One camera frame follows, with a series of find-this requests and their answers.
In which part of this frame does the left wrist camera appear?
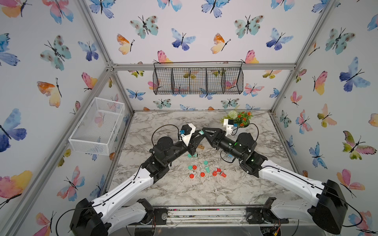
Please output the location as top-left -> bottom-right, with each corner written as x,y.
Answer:
179,123 -> 196,147

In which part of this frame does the black wire wall basket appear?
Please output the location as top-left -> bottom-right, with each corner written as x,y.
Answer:
150,62 -> 244,95

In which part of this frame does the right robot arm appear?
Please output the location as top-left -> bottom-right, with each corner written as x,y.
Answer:
200,128 -> 348,235

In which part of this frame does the white mesh wall basket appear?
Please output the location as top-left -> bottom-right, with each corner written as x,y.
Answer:
69,97 -> 125,155

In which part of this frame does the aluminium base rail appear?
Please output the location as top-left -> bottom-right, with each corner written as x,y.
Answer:
85,205 -> 328,228

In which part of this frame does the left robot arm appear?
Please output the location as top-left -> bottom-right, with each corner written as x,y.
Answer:
69,130 -> 204,236

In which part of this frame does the potted flower plant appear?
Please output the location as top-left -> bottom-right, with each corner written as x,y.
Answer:
220,110 -> 253,128

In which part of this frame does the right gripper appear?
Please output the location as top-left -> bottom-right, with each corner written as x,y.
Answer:
204,127 -> 246,164

